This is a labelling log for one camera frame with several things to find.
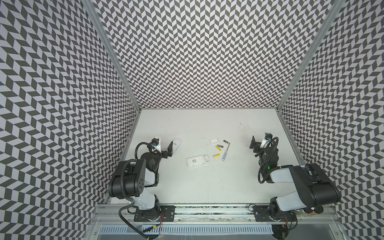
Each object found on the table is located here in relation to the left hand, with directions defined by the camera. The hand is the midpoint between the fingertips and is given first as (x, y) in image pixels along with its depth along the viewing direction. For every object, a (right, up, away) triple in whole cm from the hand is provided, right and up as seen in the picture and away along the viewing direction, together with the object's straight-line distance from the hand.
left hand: (165, 140), depth 89 cm
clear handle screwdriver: (+37, -9, +4) cm, 39 cm away
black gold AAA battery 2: (+39, -2, +12) cm, 41 cm away
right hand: (+58, 0, 0) cm, 58 cm away
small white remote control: (+6, -3, +8) cm, 10 cm away
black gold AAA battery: (+35, -5, +10) cm, 37 cm away
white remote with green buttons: (+19, -12, 0) cm, 22 cm away
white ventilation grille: (+16, -39, -20) cm, 47 cm away
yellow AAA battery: (+33, -5, +9) cm, 34 cm away
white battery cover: (+31, -2, +11) cm, 33 cm away
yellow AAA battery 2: (+32, -10, +4) cm, 34 cm away
